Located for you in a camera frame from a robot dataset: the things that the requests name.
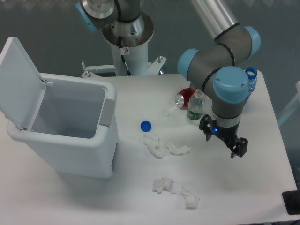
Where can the black device at edge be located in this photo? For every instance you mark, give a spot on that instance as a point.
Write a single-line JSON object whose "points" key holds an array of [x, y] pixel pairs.
{"points": [[292, 202]]}

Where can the white crumpled paper left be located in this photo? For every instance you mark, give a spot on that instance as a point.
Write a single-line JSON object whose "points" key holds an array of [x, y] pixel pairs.
{"points": [[155, 145]]}

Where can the white paper ball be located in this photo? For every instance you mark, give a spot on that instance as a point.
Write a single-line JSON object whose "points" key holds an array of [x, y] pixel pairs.
{"points": [[163, 184], [191, 199]]}

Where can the white open trash bin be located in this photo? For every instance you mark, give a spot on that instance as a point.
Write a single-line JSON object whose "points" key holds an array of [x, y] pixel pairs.
{"points": [[68, 121]]}

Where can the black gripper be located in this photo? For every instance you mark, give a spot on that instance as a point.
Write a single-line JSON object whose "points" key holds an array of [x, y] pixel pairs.
{"points": [[228, 135]]}

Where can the white frame at right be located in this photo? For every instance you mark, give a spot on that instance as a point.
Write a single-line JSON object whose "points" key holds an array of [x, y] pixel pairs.
{"points": [[291, 107]]}

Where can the blue bottle cap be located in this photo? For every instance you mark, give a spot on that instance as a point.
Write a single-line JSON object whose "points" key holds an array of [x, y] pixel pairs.
{"points": [[145, 126]]}

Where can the clear green-label bottle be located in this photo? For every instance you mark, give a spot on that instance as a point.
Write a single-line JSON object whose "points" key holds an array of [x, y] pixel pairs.
{"points": [[195, 105]]}

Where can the blue plastic water bottle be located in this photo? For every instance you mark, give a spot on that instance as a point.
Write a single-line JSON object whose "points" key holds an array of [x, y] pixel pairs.
{"points": [[252, 76]]}

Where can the white crumpled paper middle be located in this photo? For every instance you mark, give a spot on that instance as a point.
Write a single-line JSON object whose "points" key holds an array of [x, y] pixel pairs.
{"points": [[174, 149]]}

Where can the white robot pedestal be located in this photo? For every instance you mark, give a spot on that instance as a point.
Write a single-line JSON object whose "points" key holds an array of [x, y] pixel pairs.
{"points": [[131, 58]]}

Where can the white crumpled paper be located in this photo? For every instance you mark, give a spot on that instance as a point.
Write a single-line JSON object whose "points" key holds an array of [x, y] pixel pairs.
{"points": [[155, 145], [174, 149]]}

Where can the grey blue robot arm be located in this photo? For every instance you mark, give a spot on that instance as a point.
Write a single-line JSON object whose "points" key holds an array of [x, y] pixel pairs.
{"points": [[214, 72]]}

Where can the red soda can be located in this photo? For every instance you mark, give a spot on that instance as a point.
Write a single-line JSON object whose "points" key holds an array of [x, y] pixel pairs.
{"points": [[182, 98]]}

